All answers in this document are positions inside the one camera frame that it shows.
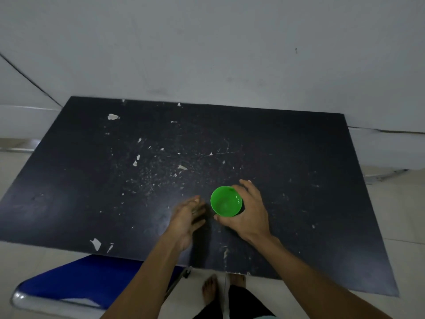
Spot person's foot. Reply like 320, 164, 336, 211
201, 274, 220, 307
227, 273, 247, 289

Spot green plastic bowl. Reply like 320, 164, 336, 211
210, 186, 243, 217

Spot person's left foot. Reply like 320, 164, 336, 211
201, 274, 220, 307

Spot metal table leg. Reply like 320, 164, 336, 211
363, 168, 410, 185
0, 139, 42, 154

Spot person's left hand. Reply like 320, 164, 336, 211
165, 195, 208, 253

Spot person's left forearm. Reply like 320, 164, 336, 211
100, 235, 188, 319

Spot person's right hand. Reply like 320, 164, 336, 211
213, 179, 277, 245

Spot blue chair with metal frame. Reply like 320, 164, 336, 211
10, 254, 193, 318

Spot person's black trousers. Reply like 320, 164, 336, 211
193, 284, 277, 319

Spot person's right foot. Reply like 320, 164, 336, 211
227, 273, 247, 289

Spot person's right forearm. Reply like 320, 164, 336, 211
247, 234, 396, 319

